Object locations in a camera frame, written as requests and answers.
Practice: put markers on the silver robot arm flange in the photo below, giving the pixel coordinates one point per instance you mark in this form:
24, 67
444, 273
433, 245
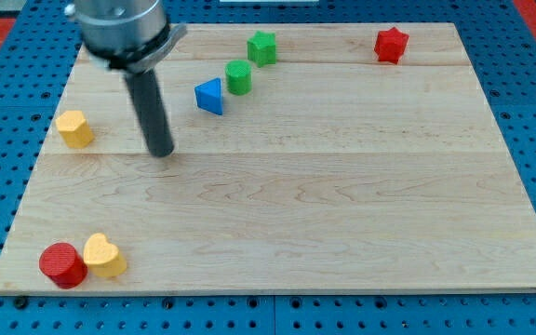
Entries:
126, 35

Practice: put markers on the green circle block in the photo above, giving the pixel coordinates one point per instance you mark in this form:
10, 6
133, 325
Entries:
238, 77

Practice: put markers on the yellow heart block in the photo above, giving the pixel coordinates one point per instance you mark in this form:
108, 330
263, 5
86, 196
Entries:
103, 258

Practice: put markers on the red circle block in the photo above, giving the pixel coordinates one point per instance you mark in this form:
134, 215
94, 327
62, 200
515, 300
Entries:
62, 264

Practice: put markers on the wooden board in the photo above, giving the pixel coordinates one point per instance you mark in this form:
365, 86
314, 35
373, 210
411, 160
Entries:
336, 174

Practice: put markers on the blue triangle block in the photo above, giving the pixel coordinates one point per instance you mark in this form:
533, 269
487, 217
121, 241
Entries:
209, 96

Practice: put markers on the green star block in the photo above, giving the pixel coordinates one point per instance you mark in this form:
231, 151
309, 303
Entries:
262, 48

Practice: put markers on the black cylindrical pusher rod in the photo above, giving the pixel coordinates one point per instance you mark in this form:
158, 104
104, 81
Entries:
150, 110

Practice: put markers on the red star block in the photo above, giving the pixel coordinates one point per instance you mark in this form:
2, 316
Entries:
390, 45

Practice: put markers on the yellow hexagon block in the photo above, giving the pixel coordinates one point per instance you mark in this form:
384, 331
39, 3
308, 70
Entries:
74, 129

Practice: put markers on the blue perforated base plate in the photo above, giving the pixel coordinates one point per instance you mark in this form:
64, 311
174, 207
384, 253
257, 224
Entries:
35, 61

